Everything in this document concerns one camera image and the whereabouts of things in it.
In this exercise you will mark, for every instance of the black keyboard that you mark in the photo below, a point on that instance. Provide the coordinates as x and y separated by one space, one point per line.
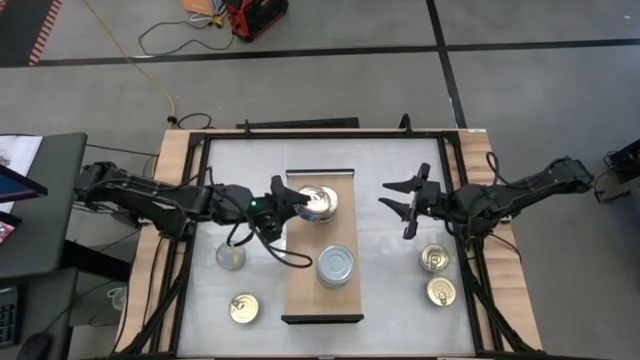
7 317

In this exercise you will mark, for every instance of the black metal table frame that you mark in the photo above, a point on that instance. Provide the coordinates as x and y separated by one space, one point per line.
325 135

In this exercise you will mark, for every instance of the white paper sheet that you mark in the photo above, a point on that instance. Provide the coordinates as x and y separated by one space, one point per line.
22 147

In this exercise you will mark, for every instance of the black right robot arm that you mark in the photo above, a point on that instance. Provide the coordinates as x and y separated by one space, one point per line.
525 192

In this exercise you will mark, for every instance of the white glossy table sheet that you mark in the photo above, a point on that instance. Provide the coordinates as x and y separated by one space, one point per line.
390 165

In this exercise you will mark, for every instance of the silver can green white label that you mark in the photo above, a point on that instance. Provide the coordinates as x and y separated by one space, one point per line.
336 263
239 261

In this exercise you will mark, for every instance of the black flat panel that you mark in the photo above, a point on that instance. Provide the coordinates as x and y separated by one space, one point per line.
300 123

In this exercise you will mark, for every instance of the black computer mouse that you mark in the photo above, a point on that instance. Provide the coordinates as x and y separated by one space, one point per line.
36 346

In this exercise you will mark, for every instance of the black clamp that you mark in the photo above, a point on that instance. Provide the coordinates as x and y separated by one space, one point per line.
405 122

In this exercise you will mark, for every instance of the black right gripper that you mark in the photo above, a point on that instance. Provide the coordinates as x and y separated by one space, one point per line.
430 202

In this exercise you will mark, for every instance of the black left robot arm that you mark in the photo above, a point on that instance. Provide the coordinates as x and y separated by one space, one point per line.
150 200

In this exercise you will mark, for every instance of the red and black case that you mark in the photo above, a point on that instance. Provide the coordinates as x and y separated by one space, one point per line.
255 20

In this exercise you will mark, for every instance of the black mat orange striped edge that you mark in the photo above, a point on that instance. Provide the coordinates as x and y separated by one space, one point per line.
20 30

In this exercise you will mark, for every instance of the wooden shelf black legs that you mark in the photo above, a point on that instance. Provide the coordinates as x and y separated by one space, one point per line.
310 295

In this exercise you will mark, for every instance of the grey desk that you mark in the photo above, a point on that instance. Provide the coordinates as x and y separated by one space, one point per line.
55 235

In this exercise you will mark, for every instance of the black desk base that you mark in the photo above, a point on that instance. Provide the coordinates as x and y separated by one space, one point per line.
95 260

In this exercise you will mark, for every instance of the orange box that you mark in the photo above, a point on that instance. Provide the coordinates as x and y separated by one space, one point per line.
197 6

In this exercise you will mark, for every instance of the gold-lid can blue label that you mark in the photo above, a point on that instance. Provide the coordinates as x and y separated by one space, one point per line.
320 219
434 258
440 291
244 307
322 200
320 222

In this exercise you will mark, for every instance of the small dark tablet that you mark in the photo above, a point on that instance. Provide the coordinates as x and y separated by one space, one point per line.
7 227

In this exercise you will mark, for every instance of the blue screen monitor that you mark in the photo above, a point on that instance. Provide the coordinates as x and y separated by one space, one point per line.
17 187

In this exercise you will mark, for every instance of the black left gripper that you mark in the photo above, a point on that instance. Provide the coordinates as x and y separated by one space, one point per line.
262 215

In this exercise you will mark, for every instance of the clear plastic cup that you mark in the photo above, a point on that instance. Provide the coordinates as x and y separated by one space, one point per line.
117 299

